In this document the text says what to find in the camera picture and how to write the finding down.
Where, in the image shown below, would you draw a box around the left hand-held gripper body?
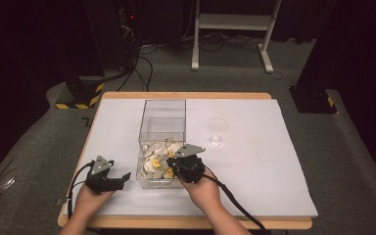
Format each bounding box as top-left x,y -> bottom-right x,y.
84,155 -> 119,196

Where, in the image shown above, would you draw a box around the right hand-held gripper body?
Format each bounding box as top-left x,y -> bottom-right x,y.
171,143 -> 207,184

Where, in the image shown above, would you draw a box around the pile of white yellow packets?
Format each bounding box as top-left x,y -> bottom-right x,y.
139,140 -> 186,180

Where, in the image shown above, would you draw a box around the clear plastic drawer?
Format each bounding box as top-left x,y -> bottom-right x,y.
135,139 -> 187,191

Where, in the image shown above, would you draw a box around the clear plastic drawer case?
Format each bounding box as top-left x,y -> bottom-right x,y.
138,99 -> 188,145

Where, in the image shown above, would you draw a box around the person's left hand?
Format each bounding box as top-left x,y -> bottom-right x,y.
73,184 -> 116,217

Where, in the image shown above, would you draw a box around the person's right hand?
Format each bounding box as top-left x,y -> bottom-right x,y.
177,168 -> 225,217

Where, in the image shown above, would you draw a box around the clear plastic cup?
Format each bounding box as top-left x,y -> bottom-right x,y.
208,117 -> 230,147

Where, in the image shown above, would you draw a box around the wooden table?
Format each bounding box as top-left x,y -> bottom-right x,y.
57,91 -> 313,230

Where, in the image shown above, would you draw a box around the white table board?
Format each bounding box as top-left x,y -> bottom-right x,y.
64,98 -> 319,218

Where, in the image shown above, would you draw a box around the black yellow striped stand base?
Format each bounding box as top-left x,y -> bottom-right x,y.
55,75 -> 107,111

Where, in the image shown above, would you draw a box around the black computer tower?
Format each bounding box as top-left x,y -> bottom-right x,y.
117,0 -> 142,71

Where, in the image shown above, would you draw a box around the white metal stand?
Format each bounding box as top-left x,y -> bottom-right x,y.
191,0 -> 284,74

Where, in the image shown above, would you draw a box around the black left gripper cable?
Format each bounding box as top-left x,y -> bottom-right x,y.
66,160 -> 96,226

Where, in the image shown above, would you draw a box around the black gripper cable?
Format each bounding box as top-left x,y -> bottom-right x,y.
66,160 -> 96,226
203,165 -> 270,235

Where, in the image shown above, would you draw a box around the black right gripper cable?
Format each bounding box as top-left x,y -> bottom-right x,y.
203,165 -> 270,235

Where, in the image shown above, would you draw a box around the black floor cables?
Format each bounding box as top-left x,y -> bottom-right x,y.
104,43 -> 160,93

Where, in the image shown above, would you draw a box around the tangled cables under stand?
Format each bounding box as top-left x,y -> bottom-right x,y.
181,29 -> 263,53

